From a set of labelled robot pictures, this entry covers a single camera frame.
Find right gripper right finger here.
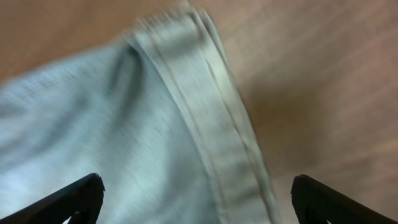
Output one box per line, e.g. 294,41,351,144
290,174,397,224

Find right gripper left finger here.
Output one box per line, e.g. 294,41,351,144
1,173,105,224

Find light blue denim shorts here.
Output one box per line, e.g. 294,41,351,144
1,2,280,223

